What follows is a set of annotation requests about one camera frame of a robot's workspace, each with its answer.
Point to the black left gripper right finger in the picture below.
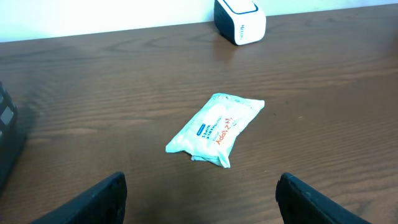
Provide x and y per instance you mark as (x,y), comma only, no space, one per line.
(300,203)

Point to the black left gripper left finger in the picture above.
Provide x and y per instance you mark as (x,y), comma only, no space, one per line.
(104,202)

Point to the light teal snack packet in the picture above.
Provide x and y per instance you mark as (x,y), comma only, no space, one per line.
(211,133)

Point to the white barcode scanner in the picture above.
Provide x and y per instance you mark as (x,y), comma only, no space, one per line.
(239,21)

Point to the grey plastic shopping basket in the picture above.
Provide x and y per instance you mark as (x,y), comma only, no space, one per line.
(12,139)

